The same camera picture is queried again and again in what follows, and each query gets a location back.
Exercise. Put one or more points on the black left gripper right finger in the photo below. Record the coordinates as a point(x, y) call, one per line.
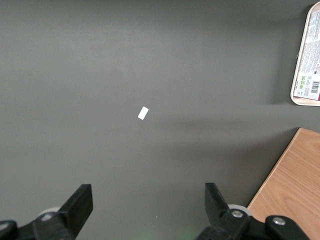
point(220, 220)

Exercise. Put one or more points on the wooden drawer cabinet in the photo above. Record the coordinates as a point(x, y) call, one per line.
point(295, 182)

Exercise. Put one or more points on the beige plastic tray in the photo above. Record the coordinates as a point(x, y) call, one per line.
point(294, 82)

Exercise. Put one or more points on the small white tape piece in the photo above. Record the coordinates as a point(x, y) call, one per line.
point(143, 113)

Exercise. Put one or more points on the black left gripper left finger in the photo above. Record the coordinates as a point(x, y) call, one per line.
point(72, 215)

